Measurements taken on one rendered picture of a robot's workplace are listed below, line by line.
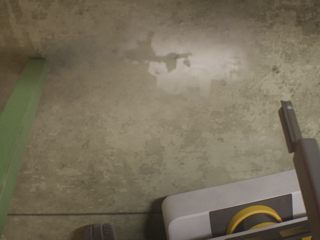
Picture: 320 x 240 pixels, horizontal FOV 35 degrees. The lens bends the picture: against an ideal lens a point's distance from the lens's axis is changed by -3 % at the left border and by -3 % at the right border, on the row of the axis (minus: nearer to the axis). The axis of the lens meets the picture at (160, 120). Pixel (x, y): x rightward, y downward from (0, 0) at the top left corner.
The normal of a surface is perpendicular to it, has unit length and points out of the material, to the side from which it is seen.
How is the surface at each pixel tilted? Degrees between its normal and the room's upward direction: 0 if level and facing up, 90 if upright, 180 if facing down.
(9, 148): 90
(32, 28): 0
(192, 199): 90
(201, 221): 0
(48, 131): 0
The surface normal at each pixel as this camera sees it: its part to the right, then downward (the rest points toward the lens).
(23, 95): 0.04, -0.95
